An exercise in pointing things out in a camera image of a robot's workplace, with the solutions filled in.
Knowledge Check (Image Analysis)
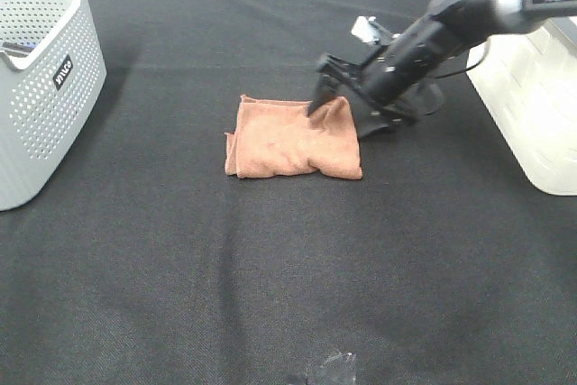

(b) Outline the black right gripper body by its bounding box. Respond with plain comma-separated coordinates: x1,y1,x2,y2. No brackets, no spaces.
359,14,467,105

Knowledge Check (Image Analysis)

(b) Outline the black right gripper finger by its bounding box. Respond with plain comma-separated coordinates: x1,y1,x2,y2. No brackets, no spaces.
350,92,417,139
307,53,356,116

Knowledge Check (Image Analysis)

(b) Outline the brown towel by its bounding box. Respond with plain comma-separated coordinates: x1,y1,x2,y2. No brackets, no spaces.
224,95,362,180

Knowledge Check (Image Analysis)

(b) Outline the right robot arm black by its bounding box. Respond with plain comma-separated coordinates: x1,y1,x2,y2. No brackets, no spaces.
307,0,576,138

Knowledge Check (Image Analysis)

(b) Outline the white plastic storage box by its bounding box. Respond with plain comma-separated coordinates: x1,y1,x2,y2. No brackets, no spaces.
467,17,576,196

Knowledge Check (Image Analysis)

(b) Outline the black table cloth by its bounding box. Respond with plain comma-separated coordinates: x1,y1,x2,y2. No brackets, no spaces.
1,0,576,384

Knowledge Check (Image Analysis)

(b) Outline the grey perforated plastic basket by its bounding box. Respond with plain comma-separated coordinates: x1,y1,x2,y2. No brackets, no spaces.
1,0,106,211

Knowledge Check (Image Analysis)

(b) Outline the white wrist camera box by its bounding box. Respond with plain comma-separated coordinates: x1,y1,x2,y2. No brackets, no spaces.
351,15,393,46

